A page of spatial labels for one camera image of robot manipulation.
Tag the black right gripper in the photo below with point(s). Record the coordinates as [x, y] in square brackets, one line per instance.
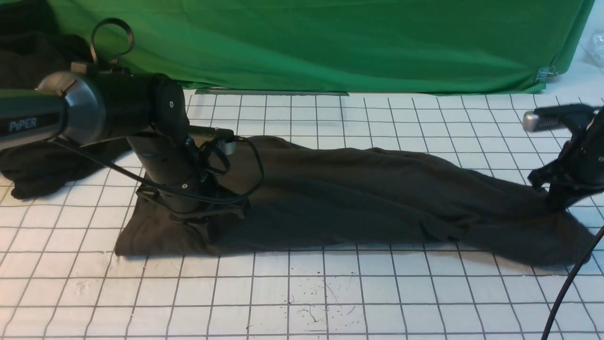
[575, 174]

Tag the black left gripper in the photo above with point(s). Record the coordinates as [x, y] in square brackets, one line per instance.
[198, 215]

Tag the gray long-sleeve top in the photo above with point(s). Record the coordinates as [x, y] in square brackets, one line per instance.
[326, 197]

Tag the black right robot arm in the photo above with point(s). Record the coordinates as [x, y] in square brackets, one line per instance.
[593, 134]

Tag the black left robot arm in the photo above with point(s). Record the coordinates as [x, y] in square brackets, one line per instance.
[74, 110]

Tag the metal binder clip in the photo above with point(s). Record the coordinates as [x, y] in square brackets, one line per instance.
[546, 74]

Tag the clear plastic bag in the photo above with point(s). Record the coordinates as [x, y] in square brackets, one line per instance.
[595, 48]

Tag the green backdrop cloth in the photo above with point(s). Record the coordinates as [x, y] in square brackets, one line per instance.
[366, 46]

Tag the black garment pile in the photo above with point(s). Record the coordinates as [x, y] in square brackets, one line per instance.
[31, 47]

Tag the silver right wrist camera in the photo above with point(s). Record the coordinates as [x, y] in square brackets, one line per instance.
[573, 117]

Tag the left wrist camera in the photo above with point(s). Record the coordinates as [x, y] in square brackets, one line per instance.
[223, 139]

